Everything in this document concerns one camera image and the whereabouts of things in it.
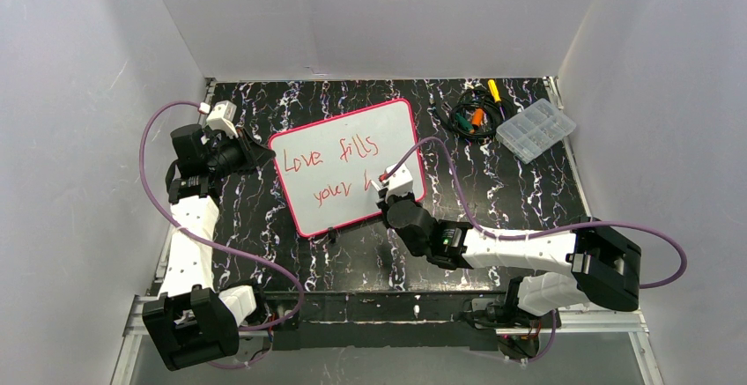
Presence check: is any clear plastic compartment box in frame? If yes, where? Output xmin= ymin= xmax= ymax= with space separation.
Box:
xmin=496 ymin=99 xmax=576 ymax=164

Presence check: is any green cable connector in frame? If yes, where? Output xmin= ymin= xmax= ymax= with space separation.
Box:
xmin=453 ymin=113 xmax=472 ymax=133

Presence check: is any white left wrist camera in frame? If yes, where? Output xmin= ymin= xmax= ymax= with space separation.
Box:
xmin=206 ymin=100 xmax=238 ymax=139

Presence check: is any pink framed whiteboard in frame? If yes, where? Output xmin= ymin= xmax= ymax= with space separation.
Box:
xmin=269 ymin=99 xmax=426 ymax=238

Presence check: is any yellow handled screwdriver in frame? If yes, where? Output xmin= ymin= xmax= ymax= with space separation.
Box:
xmin=487 ymin=78 xmax=502 ymax=104

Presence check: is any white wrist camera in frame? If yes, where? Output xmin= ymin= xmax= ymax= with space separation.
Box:
xmin=206 ymin=100 xmax=238 ymax=139
xmin=379 ymin=165 xmax=413 ymax=199

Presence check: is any orange cable connector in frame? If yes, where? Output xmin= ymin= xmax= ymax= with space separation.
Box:
xmin=470 ymin=108 xmax=484 ymax=134

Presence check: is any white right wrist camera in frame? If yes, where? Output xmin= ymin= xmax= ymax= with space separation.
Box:
xmin=379 ymin=165 xmax=413 ymax=199

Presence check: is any black coiled cable bundle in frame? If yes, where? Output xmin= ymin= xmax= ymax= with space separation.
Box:
xmin=432 ymin=87 xmax=523 ymax=143

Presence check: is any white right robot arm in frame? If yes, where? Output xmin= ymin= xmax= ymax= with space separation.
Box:
xmin=377 ymin=189 xmax=641 ymax=322

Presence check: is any aluminium front frame rail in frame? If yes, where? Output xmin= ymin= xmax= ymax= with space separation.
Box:
xmin=112 ymin=292 xmax=662 ymax=384

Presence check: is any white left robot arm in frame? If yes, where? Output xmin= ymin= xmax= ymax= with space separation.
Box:
xmin=143 ymin=122 xmax=275 ymax=371

